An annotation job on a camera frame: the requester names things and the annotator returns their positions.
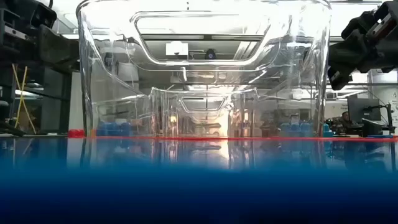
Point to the black computer monitor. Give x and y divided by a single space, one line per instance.
362 109

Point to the person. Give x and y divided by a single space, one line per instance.
344 117

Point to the desk with electronics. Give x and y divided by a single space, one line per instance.
357 129

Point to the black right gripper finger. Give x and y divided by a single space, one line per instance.
359 23
351 56

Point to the small red block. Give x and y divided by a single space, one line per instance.
76 133

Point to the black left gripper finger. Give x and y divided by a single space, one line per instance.
59 53

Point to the white ceiling box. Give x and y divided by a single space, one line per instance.
176 48

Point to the overhead camera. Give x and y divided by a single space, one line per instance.
210 54

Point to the clear plastic bin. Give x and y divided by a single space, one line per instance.
202 63
203 90

